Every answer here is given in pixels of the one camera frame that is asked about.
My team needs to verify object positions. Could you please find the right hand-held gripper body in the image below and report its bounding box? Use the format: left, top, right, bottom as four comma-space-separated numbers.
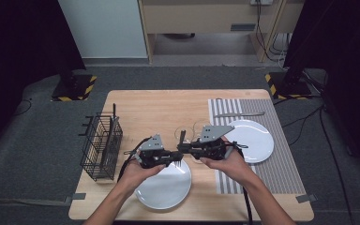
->
189, 125, 236, 161

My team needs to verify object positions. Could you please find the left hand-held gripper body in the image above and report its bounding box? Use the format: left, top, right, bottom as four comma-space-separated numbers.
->
135, 134, 173, 170

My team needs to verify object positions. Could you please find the steel fork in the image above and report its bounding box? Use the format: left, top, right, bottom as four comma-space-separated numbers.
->
173, 129, 188, 169

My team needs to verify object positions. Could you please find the white plate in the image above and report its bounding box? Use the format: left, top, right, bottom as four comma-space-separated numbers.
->
134, 157, 193, 211
226, 119, 276, 164

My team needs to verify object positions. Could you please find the steel table knife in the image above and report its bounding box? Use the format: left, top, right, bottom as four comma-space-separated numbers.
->
214, 111, 266, 119

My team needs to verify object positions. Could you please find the black wire basket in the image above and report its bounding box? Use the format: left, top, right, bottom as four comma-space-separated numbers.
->
78, 103, 124, 182

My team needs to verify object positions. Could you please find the person's left hand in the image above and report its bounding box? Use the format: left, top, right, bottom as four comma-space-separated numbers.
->
117, 157, 167, 203

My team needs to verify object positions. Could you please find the person's right hand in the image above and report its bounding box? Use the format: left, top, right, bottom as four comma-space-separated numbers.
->
199, 135, 259, 188

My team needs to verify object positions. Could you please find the striped placemat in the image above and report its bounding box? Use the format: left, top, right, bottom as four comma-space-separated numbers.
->
207, 97, 308, 195

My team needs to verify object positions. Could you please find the black yellow striped stand base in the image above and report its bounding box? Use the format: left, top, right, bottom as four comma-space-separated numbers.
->
264, 71, 313, 101
51, 73, 98, 102

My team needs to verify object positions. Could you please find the dark oval object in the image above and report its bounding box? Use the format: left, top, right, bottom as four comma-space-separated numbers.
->
162, 32, 197, 40

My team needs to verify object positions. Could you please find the wooden desk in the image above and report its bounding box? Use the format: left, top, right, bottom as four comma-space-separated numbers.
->
137, 0, 306, 65

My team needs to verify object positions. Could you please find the white panel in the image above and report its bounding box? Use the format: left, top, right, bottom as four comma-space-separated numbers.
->
57, 0, 148, 59

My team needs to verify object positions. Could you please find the white power strip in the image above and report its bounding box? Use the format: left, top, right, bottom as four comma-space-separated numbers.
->
250, 0, 274, 7

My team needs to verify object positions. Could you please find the black curtain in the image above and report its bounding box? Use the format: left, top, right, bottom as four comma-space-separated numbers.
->
282, 0, 360, 176
0, 0, 87, 158

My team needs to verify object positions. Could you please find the right hand-held gripper cable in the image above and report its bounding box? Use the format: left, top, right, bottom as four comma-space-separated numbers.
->
231, 140, 255, 225

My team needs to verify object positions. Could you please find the black floor cable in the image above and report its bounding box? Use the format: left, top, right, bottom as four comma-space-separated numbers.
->
10, 97, 33, 118
280, 104, 324, 129
289, 115, 310, 147
318, 106, 355, 225

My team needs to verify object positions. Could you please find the cable bundle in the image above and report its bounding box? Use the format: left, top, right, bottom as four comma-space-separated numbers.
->
270, 32, 293, 70

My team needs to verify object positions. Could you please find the black hanging cable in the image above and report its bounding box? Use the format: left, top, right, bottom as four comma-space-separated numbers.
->
255, 3, 284, 63

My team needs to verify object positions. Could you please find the grey floor strap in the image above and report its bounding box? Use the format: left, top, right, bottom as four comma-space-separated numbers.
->
0, 197, 73, 207

